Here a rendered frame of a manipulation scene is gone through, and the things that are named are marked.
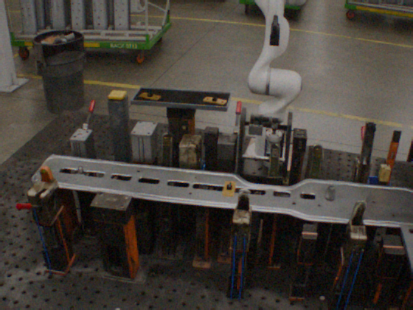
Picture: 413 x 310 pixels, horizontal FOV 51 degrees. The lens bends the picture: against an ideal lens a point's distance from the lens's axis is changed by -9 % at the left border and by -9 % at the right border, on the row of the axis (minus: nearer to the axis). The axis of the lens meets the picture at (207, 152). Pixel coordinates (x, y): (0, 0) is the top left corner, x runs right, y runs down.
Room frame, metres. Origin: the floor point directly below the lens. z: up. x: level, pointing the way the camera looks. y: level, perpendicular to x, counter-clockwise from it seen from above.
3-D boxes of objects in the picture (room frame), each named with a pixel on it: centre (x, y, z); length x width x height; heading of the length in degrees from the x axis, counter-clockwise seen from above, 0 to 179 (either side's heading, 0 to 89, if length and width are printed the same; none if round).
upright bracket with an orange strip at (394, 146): (1.34, -0.66, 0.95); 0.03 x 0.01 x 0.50; 81
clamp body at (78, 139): (1.53, 0.49, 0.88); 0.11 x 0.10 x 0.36; 171
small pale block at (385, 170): (1.31, -0.63, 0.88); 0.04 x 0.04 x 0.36; 81
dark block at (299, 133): (1.45, -0.33, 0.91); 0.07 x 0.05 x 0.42; 171
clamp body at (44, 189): (1.18, 0.54, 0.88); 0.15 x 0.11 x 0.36; 171
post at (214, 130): (1.50, -0.01, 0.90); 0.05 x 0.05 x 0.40; 81
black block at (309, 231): (1.06, -0.31, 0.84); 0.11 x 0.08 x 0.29; 171
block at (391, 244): (1.00, -0.58, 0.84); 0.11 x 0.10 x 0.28; 171
